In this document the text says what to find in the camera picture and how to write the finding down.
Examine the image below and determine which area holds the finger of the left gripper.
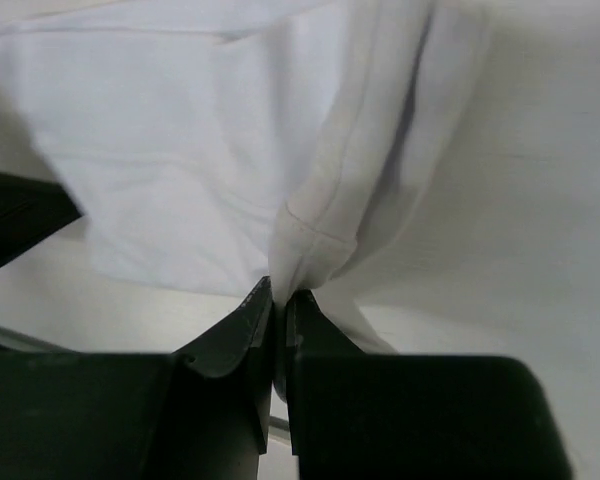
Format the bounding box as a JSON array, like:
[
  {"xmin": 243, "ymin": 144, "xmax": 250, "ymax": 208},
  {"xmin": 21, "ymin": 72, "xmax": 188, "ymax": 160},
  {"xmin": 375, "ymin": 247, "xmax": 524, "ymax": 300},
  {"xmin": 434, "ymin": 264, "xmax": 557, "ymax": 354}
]
[{"xmin": 0, "ymin": 173, "xmax": 82, "ymax": 268}]

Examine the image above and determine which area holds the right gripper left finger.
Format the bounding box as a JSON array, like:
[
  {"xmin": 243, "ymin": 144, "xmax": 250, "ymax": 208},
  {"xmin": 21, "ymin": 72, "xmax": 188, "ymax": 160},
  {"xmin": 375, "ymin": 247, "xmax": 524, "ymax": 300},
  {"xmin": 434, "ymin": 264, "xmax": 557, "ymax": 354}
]
[{"xmin": 0, "ymin": 279, "xmax": 273, "ymax": 479}]

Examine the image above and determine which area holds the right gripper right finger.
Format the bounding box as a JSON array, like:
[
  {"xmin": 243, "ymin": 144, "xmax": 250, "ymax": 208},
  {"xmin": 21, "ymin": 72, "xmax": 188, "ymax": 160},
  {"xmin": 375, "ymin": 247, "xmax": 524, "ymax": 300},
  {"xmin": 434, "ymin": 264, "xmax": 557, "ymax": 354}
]
[{"xmin": 285, "ymin": 292, "xmax": 573, "ymax": 479}]

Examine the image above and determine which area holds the white skirt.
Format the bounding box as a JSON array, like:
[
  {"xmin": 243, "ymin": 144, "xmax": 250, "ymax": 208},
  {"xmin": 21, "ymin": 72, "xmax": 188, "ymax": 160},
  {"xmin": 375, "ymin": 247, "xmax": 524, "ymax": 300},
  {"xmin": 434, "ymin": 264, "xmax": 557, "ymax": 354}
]
[{"xmin": 0, "ymin": 0, "xmax": 491, "ymax": 356}]

